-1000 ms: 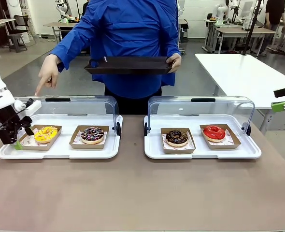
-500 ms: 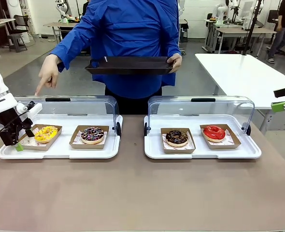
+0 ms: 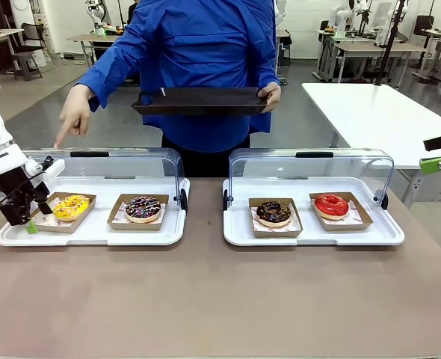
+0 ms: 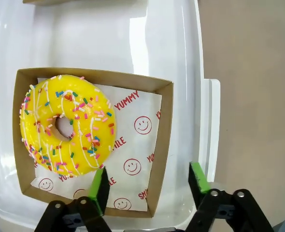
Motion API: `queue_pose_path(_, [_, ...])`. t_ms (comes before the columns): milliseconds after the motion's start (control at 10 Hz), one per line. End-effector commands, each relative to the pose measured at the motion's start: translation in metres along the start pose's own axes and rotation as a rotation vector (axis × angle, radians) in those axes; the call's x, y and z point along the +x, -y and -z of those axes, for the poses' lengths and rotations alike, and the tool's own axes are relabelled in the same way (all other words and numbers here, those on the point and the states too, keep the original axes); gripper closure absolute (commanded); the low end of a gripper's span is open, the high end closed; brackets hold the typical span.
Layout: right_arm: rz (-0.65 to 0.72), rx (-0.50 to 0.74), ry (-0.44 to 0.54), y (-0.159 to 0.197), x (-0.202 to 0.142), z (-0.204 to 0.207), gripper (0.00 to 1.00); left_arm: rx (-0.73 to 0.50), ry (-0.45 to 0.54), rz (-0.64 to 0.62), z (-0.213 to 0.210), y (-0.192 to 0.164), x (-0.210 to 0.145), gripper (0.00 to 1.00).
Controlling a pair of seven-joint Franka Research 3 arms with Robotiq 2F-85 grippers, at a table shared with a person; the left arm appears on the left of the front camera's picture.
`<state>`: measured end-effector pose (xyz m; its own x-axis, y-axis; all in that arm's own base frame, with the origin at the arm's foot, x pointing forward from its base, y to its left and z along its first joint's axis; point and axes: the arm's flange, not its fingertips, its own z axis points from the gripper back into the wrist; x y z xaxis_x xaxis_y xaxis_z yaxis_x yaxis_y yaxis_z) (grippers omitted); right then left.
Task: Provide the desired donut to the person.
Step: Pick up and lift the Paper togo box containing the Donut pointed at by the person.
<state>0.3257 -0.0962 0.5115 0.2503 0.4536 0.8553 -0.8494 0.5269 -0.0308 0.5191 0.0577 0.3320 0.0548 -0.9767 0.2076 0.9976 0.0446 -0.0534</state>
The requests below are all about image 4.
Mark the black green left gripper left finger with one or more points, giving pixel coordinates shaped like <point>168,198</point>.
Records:
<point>100,189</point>

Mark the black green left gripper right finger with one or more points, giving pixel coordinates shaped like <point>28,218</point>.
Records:
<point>199,181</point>

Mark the brown cardboard donut tray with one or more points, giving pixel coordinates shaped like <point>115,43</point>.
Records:
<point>163,135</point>
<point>39,1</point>

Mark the yellow sprinkled donut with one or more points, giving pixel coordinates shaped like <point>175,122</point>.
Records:
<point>67,125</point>

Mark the white smiley print paper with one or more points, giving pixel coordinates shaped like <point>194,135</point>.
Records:
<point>137,135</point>

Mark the white plastic tray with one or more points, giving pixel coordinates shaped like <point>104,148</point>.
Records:
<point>96,36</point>

